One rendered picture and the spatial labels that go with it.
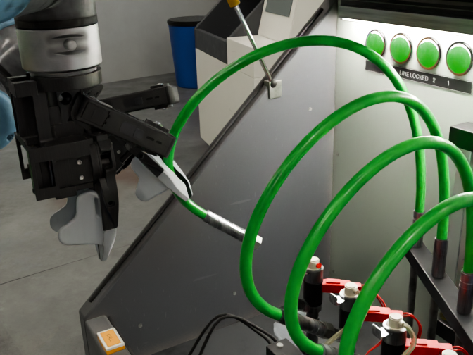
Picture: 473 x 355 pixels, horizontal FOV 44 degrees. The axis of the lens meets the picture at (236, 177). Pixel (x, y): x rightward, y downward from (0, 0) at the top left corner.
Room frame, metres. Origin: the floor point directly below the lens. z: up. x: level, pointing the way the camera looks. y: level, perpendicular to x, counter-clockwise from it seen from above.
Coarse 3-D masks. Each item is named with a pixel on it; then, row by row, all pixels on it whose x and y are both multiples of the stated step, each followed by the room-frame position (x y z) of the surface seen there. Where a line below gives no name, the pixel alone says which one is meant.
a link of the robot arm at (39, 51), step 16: (16, 32) 0.56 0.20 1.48; (32, 32) 0.54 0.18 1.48; (48, 32) 0.53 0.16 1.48; (64, 32) 0.54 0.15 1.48; (80, 32) 0.55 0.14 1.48; (96, 32) 0.57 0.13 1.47; (32, 48) 0.54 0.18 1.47; (48, 48) 0.53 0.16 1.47; (64, 48) 0.54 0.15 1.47; (80, 48) 0.55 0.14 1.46; (96, 48) 0.56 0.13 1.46; (32, 64) 0.54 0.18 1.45; (48, 64) 0.53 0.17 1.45; (64, 64) 0.54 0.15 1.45; (80, 64) 0.54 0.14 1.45; (96, 64) 0.56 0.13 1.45
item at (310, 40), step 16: (272, 48) 0.78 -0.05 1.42; (288, 48) 0.79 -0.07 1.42; (352, 48) 0.79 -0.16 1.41; (368, 48) 0.80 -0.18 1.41; (240, 64) 0.78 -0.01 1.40; (384, 64) 0.80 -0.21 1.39; (208, 80) 0.78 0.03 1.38; (224, 80) 0.78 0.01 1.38; (400, 80) 0.80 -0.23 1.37; (192, 96) 0.78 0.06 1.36; (192, 112) 0.78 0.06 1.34; (416, 112) 0.81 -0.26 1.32; (176, 128) 0.77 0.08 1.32; (416, 128) 0.81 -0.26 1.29; (416, 160) 0.81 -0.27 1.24; (416, 176) 0.81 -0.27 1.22; (416, 192) 0.81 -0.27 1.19; (192, 208) 0.77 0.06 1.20; (416, 208) 0.81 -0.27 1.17
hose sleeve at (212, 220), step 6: (210, 216) 0.77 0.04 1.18; (216, 216) 0.78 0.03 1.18; (210, 222) 0.77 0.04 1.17; (216, 222) 0.77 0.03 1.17; (222, 222) 0.77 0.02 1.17; (228, 222) 0.78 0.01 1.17; (222, 228) 0.77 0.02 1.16; (228, 228) 0.77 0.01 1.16; (234, 228) 0.78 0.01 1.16; (240, 228) 0.78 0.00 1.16; (228, 234) 0.78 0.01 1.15; (234, 234) 0.77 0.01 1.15; (240, 234) 0.77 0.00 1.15; (240, 240) 0.78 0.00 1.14
